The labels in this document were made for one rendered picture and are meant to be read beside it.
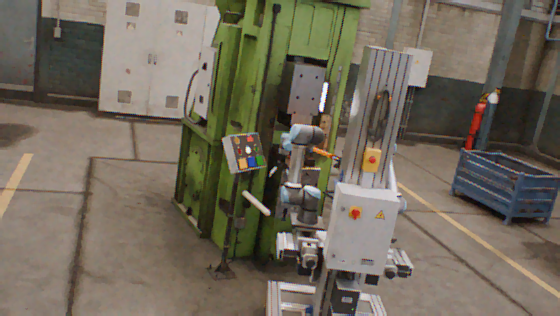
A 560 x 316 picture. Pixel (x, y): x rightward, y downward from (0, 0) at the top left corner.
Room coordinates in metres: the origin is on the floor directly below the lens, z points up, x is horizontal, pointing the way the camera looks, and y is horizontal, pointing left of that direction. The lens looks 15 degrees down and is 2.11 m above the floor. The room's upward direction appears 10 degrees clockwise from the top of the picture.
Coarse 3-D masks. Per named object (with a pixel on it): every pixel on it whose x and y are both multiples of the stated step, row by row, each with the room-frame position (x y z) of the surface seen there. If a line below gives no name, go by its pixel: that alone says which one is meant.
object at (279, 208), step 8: (272, 160) 4.46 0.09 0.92; (304, 168) 4.39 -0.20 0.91; (312, 168) 4.43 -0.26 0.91; (272, 176) 4.44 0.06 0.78; (280, 176) 4.29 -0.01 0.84; (304, 176) 4.39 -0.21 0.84; (312, 176) 4.43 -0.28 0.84; (272, 184) 4.45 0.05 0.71; (304, 184) 4.40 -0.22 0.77; (312, 184) 4.44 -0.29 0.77; (264, 192) 4.55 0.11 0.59; (272, 192) 4.43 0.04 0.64; (280, 192) 4.29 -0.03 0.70; (264, 200) 4.51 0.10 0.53; (272, 200) 4.41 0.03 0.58; (280, 200) 4.29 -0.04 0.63; (272, 208) 4.36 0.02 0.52; (280, 208) 4.30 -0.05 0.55; (288, 208) 4.34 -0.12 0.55; (296, 208) 4.38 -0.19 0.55; (280, 216) 4.31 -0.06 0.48; (288, 216) 4.35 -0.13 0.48
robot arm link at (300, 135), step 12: (300, 132) 3.39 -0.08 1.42; (312, 132) 3.41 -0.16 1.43; (300, 144) 3.38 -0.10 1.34; (300, 156) 3.39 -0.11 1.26; (300, 168) 3.39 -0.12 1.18; (288, 180) 3.39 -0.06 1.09; (300, 180) 3.40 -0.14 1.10; (288, 192) 3.35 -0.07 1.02; (300, 192) 3.37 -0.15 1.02; (300, 204) 3.37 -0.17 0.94
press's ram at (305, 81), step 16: (288, 64) 4.41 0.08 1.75; (304, 64) 4.53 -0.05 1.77; (288, 80) 4.38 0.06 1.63; (304, 80) 4.38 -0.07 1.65; (320, 80) 4.46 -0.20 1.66; (288, 96) 4.34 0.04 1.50; (304, 96) 4.39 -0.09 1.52; (320, 96) 4.47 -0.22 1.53; (288, 112) 4.33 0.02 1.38; (304, 112) 4.41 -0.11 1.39
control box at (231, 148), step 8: (232, 136) 3.92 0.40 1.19; (240, 136) 3.99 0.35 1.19; (248, 136) 4.06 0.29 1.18; (256, 136) 4.14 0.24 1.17; (224, 144) 3.91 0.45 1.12; (232, 144) 3.88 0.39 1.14; (240, 144) 3.95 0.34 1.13; (248, 144) 4.03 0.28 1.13; (256, 144) 4.10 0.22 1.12; (232, 152) 3.86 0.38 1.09; (256, 152) 4.06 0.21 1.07; (232, 160) 3.85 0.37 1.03; (264, 160) 4.10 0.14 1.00; (232, 168) 3.85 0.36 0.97; (240, 168) 3.84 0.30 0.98; (248, 168) 3.92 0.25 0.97; (256, 168) 4.01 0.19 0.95
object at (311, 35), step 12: (300, 0) 4.46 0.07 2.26; (312, 0) 4.51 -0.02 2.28; (300, 12) 4.48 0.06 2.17; (312, 12) 4.53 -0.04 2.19; (324, 12) 4.59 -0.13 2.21; (336, 12) 4.64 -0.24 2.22; (300, 24) 4.49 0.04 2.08; (312, 24) 4.53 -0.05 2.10; (324, 24) 4.60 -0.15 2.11; (300, 36) 4.50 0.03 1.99; (312, 36) 4.54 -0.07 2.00; (324, 36) 4.61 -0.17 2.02; (288, 48) 4.44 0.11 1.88; (300, 48) 4.50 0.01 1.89; (312, 48) 4.55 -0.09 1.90; (324, 48) 4.62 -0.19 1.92
